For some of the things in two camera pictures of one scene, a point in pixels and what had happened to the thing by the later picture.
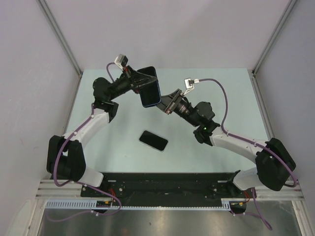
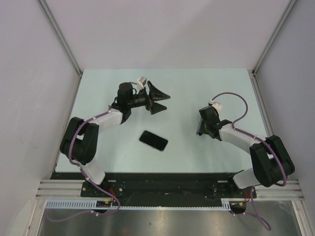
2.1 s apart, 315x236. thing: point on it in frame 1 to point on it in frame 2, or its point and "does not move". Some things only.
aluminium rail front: x=48 y=189 does not move
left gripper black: x=136 y=79 to x=154 y=95
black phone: x=153 y=140 does not move
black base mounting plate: x=137 y=186 does not move
